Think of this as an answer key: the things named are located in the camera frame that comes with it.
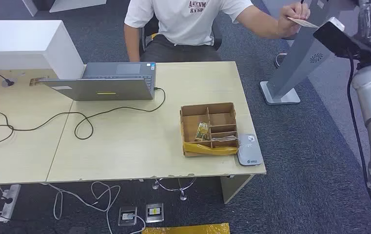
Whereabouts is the white power strip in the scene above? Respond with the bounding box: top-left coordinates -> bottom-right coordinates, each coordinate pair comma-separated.
0,184 -> 22,223

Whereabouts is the floor socket with white plug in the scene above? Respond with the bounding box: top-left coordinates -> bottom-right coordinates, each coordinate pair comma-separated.
118,206 -> 138,227

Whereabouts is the black office chair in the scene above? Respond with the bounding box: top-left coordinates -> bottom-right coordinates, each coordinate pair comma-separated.
139,14 -> 223,54

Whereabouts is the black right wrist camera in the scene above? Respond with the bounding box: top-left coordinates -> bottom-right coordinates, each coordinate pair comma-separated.
312,17 -> 371,60

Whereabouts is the grey card reader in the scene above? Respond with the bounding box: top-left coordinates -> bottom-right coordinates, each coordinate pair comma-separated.
236,134 -> 263,167

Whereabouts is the grey kiosk stand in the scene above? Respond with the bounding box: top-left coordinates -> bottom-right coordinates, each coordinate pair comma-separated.
259,0 -> 357,106

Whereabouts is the yellow floor tape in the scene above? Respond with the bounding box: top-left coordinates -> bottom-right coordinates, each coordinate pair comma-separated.
141,223 -> 231,234

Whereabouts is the white cabinet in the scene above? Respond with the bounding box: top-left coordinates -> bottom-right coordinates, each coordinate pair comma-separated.
22,0 -> 107,17

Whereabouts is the white desk partition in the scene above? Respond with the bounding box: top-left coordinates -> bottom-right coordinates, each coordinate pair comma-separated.
0,19 -> 85,80

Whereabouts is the floor socket with yellow label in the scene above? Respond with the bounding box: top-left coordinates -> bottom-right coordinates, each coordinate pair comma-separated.
145,202 -> 165,223

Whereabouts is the beige table leg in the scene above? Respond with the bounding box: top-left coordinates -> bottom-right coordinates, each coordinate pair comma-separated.
220,174 -> 255,205

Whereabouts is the white kiosk cable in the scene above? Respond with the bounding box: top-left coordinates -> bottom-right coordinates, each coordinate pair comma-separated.
274,52 -> 288,68

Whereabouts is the scenic print ID card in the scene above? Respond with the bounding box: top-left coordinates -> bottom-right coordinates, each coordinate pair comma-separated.
287,17 -> 319,29

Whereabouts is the person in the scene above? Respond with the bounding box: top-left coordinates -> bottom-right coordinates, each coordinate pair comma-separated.
124,0 -> 311,62

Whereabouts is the chrome wire stand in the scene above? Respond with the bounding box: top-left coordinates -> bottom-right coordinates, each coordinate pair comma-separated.
152,176 -> 197,201

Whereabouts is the grey laptop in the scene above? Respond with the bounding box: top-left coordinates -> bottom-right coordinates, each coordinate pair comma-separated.
39,62 -> 157,101

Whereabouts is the white floor cable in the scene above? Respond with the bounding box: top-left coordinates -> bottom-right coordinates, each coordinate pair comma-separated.
39,181 -> 146,234

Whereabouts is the black laptop power cable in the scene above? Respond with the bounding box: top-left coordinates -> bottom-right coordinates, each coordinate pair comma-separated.
0,87 -> 167,150

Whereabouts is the cardboard divider box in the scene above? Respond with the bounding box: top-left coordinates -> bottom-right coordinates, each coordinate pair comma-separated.
180,102 -> 239,158

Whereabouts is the person's left hand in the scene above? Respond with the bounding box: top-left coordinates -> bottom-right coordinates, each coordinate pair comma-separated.
277,2 -> 311,38

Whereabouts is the yellow tape on box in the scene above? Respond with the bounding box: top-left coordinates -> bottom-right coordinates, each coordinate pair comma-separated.
182,142 -> 239,156

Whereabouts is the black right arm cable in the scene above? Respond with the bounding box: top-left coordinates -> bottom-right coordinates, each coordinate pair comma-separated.
346,48 -> 371,233

